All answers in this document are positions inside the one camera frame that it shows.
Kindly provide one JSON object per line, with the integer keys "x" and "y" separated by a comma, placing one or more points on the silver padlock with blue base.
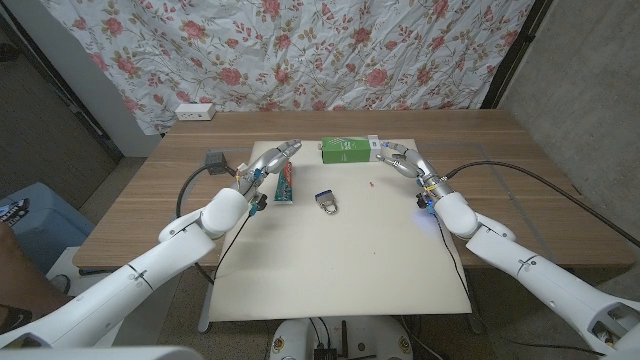
{"x": 326, "y": 199}

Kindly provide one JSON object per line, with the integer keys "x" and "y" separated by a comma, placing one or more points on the black metal frame bar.
{"x": 50, "y": 72}

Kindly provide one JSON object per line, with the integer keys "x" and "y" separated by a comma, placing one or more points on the person's brown leg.
{"x": 25, "y": 280}

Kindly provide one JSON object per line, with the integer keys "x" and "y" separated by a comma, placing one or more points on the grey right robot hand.
{"x": 415, "y": 165}

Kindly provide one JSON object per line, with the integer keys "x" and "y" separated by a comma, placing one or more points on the black backdrop stand pole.
{"x": 515, "y": 50}

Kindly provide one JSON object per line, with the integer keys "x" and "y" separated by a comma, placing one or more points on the green red toothpaste tube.
{"x": 285, "y": 187}

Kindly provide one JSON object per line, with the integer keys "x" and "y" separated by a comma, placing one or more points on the white power strip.
{"x": 195, "y": 111}

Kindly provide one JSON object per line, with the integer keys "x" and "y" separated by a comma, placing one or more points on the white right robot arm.
{"x": 530, "y": 270}

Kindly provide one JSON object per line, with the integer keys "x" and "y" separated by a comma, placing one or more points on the floral backdrop cloth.
{"x": 300, "y": 50}

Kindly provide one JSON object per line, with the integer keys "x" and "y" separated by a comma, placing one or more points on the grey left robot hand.
{"x": 267, "y": 162}

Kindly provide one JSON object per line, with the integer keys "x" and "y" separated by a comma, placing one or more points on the grey table leg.
{"x": 204, "y": 315}
{"x": 475, "y": 310}

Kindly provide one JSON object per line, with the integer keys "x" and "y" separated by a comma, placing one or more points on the grey shoe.
{"x": 61, "y": 284}

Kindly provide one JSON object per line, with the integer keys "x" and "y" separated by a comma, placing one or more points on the cream table mat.
{"x": 340, "y": 260}

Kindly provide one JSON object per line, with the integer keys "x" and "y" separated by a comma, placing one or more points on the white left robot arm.
{"x": 140, "y": 285}

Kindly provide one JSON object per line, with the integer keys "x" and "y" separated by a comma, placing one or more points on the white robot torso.
{"x": 370, "y": 335}

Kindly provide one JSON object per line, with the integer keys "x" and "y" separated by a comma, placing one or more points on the dark grey cube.
{"x": 214, "y": 161}

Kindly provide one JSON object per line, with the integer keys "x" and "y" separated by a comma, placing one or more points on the green and white carton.
{"x": 347, "y": 151}

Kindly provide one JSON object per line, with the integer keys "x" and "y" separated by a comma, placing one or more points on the white floor platform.
{"x": 100, "y": 272}

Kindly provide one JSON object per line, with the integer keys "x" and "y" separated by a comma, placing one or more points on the blue plastic bin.
{"x": 45, "y": 220}

